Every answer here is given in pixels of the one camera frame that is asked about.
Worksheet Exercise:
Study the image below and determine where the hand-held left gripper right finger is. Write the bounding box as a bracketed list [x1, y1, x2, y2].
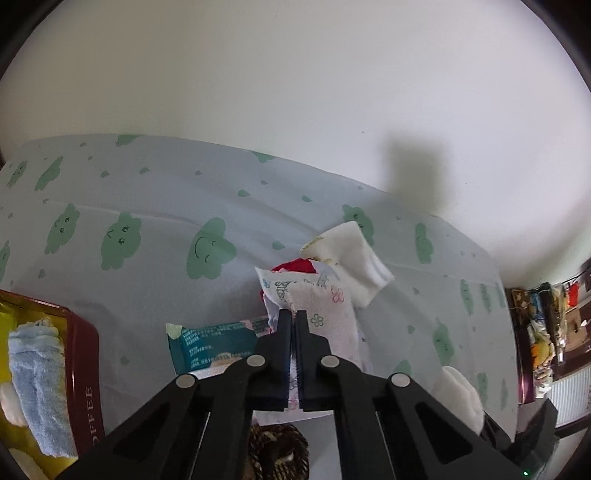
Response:
[295, 309, 525, 480]

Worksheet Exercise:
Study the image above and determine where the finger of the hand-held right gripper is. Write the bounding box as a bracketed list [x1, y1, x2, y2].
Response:
[479, 408, 514, 455]

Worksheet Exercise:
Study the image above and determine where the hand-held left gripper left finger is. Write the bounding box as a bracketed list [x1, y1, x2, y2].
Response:
[55, 308, 294, 480]

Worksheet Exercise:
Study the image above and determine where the white fluffy plush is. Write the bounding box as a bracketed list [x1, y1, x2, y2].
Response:
[431, 366, 485, 435]

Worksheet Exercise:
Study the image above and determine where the floral printed white packet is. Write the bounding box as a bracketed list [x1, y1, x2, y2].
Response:
[255, 264, 363, 425]

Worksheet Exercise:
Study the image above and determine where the brown braided hair tie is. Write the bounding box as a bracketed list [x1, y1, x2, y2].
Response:
[247, 424, 310, 480]

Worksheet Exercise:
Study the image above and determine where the white cloth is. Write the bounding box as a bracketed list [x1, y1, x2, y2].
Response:
[300, 220, 395, 308]

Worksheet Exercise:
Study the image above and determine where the red metal tin box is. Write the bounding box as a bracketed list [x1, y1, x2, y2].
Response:
[0, 290, 101, 480]

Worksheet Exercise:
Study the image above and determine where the blue towel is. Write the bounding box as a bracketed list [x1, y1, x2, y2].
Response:
[8, 318, 79, 459]

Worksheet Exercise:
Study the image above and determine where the white cotton pad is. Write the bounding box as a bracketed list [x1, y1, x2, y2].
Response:
[0, 382, 28, 428]
[7, 445, 51, 480]

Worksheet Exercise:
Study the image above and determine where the white radiator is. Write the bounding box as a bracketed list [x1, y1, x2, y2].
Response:
[547, 369, 591, 428]

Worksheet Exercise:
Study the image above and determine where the teal wet wipe packet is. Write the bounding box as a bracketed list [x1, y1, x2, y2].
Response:
[166, 316, 278, 377]

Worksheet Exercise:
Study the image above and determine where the red cloth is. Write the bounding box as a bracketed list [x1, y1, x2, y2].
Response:
[269, 258, 320, 276]

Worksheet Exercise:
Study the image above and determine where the cluttered dark shelf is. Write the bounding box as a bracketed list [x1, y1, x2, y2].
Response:
[505, 258, 591, 407]

